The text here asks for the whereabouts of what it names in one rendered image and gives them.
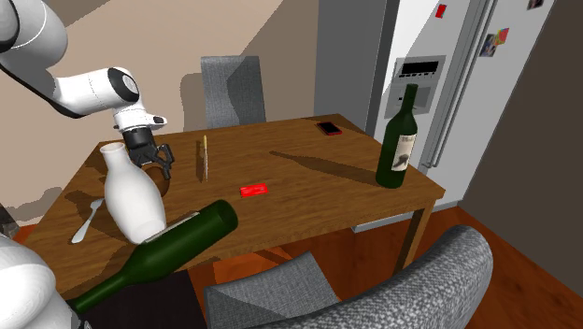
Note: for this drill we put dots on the wooden table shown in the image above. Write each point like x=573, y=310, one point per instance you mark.
x=309, y=182

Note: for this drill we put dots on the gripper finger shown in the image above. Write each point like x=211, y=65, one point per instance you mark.
x=166, y=159
x=142, y=160

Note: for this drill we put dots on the green wine bottle, printed label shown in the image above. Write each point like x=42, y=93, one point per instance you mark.
x=397, y=150

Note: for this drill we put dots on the green wine bottle, plain label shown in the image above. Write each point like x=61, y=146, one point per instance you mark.
x=182, y=241

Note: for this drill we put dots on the red card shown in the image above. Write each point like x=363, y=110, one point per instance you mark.
x=254, y=190

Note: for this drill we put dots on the white ceramic vase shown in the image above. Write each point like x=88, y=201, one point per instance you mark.
x=132, y=200

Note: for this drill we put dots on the brown round object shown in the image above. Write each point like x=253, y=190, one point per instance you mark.
x=159, y=180

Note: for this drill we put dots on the red phone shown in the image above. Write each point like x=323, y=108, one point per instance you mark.
x=329, y=128

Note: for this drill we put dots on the silver spoon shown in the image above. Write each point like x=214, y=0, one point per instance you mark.
x=84, y=230

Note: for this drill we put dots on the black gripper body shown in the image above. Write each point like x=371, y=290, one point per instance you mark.
x=139, y=138

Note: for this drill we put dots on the silver refrigerator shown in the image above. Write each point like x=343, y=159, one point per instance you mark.
x=469, y=114

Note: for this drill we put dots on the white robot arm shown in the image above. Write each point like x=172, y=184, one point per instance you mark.
x=86, y=91

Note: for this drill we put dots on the grey upholstered chair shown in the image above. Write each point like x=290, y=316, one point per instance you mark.
x=232, y=91
x=410, y=291

